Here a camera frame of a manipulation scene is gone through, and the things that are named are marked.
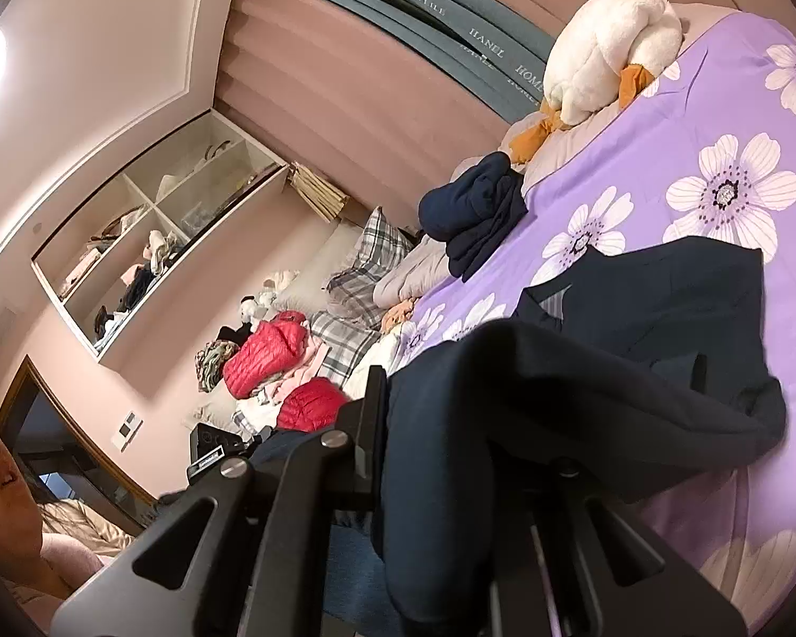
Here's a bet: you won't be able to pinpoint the white plush toys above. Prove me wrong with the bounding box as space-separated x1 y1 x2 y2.
239 269 302 320

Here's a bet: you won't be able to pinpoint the peach cloth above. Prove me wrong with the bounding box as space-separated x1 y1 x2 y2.
379 297 418 336

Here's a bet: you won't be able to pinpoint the green patterned cloth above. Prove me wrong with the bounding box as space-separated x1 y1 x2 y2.
195 340 240 392

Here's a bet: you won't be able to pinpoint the stack of folded navy clothes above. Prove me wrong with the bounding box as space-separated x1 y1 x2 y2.
418 151 528 281

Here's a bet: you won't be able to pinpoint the pile of pink clothes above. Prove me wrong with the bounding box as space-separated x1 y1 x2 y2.
235 335 333 432

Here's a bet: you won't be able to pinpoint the red down jacket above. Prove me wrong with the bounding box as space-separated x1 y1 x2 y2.
277 377 352 432
222 311 313 400

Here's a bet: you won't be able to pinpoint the beige satin cloth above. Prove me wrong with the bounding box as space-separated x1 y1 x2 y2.
40 497 140 555

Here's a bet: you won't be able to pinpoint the grey quilt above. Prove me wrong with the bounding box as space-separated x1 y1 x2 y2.
371 106 572 309

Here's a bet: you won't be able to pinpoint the beige hanging fringe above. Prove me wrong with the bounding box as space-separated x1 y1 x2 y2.
285 160 351 221

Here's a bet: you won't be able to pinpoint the white wall switch panel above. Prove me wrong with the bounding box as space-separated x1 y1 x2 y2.
109 411 143 453

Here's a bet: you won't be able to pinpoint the person's head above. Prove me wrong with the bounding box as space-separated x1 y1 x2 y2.
0 372 44 545

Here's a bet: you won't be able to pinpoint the beige headboard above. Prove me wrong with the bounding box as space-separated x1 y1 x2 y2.
275 222 373 306

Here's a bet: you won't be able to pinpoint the white goose plush toy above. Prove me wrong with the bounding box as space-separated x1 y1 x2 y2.
509 0 686 166

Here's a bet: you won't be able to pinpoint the purple floral bedsheet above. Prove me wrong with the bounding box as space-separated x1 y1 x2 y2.
388 6 796 612

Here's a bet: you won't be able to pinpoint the dark clothes on shelf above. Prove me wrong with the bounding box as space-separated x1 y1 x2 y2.
93 262 167 339

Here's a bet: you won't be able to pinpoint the grey plaid pillow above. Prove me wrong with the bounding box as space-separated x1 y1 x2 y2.
325 207 418 309
308 311 382 382

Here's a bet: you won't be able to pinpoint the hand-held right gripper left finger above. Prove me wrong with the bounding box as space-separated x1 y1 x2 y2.
49 365 389 637

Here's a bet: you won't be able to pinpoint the person's pink top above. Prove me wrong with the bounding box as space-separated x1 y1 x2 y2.
6 531 114 625

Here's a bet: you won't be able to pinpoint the person's blue jeans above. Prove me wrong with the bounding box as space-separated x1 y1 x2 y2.
322 511 399 631

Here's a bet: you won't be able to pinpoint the navy zip jacket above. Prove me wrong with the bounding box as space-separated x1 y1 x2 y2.
248 235 789 637

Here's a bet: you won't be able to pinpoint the white cloth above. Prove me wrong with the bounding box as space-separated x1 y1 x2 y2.
341 332 405 399

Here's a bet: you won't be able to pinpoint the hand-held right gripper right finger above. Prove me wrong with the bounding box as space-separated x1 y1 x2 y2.
487 454 749 637

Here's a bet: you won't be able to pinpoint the blue-grey curtain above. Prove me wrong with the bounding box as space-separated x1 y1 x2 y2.
245 0 558 124

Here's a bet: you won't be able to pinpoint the white wall shelf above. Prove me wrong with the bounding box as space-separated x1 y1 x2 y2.
30 108 289 365

